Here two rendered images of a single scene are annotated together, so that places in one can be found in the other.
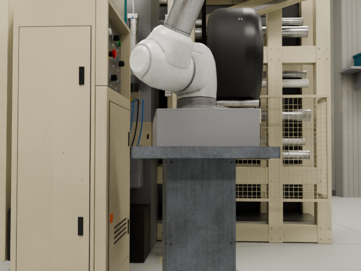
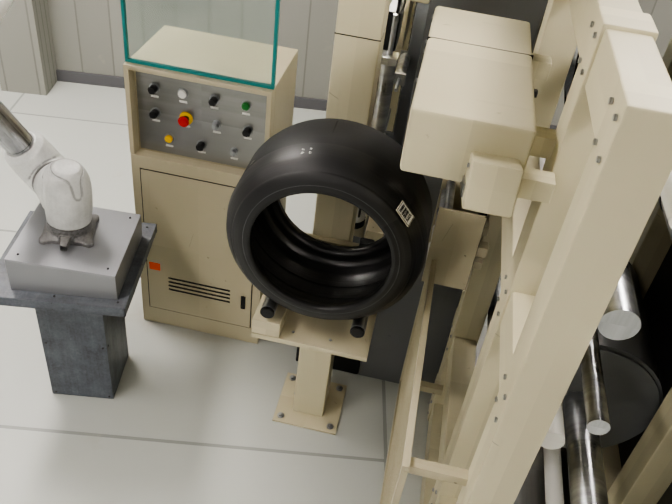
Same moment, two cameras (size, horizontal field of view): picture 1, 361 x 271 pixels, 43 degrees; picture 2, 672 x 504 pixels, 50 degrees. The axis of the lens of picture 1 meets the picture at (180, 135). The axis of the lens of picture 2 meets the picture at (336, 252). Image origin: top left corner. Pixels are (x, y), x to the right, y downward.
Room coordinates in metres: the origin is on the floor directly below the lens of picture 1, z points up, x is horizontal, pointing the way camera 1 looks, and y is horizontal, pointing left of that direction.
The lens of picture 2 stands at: (2.81, -2.00, 2.43)
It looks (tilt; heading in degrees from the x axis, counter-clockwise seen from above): 39 degrees down; 92
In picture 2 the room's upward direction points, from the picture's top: 8 degrees clockwise
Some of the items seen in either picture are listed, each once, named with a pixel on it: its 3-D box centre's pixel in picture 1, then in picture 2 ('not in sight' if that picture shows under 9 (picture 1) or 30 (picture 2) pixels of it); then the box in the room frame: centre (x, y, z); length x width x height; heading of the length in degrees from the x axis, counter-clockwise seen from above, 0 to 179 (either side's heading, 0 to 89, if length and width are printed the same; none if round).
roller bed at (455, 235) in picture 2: not in sight; (454, 232); (3.11, -0.08, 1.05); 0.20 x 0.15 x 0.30; 86
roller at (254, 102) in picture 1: (228, 102); (281, 277); (2.57, -0.27, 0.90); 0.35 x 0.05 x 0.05; 86
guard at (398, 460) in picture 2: (260, 148); (403, 413); (3.03, -0.53, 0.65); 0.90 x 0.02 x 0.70; 86
